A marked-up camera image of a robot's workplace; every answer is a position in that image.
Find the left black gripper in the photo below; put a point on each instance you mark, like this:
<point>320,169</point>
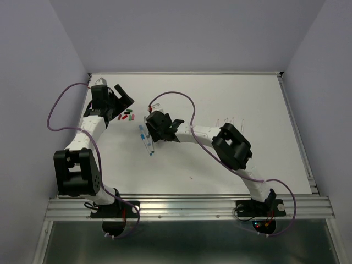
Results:
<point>118,100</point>

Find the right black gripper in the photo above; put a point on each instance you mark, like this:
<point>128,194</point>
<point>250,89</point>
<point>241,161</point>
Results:
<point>170,130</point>

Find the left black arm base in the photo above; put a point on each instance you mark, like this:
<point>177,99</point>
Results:
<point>115,217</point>

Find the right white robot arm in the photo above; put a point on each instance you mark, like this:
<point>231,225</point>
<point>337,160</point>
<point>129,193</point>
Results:
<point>233,150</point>

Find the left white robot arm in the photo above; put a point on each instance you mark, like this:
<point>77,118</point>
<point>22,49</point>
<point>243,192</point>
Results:
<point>78,167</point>

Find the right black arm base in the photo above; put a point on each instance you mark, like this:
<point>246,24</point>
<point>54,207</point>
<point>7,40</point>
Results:
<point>261,214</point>

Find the light blue marker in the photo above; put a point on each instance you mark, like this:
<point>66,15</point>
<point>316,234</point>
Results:
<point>142,130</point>

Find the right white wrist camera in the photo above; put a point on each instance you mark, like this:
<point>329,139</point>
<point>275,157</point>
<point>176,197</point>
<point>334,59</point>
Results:
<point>156,107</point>

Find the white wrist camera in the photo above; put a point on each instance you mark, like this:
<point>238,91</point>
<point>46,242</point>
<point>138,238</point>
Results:
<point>101,81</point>
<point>156,107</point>

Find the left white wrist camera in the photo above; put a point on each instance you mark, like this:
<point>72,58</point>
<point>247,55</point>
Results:
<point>101,81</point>

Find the aluminium front rail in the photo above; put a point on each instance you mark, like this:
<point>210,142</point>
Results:
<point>164,207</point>

